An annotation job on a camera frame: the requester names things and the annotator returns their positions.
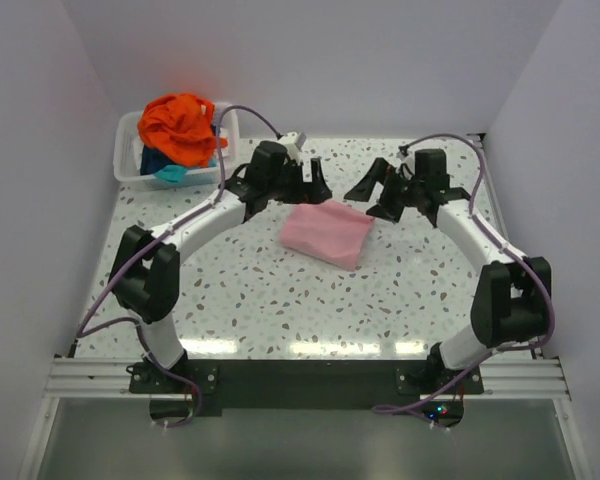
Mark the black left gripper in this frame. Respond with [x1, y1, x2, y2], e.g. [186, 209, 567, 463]
[266, 159, 330, 205]

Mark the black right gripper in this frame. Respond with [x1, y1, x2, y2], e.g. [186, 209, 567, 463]
[345, 158, 425, 224]

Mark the pink t shirt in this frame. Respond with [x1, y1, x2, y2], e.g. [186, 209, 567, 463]
[279, 200, 374, 271]

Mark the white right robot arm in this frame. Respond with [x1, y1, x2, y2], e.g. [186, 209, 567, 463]
[345, 149, 555, 393]

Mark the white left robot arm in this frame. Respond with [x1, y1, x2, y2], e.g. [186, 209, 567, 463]
[108, 141, 332, 392]

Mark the white garment in basket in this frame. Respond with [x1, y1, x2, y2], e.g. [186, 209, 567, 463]
[208, 124, 231, 168]

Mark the teal t shirt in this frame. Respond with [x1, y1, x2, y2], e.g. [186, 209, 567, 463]
[153, 164, 189, 185]

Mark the orange t shirt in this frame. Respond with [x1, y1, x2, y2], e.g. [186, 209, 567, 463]
[137, 93, 217, 168]

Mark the dark blue t shirt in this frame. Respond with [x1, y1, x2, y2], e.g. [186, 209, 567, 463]
[140, 146, 174, 175]

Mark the white plastic laundry basket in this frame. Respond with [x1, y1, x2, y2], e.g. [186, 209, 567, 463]
[113, 101, 240, 191]

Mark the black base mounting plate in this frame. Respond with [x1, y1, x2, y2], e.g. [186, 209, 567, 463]
[126, 359, 456, 420]

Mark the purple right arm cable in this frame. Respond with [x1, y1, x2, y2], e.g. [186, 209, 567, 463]
[372, 132, 555, 417]

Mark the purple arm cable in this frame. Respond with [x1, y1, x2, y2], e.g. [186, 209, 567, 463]
[74, 103, 284, 386]
[372, 132, 555, 417]

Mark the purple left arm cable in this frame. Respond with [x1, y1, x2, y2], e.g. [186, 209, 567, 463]
[74, 103, 284, 386]

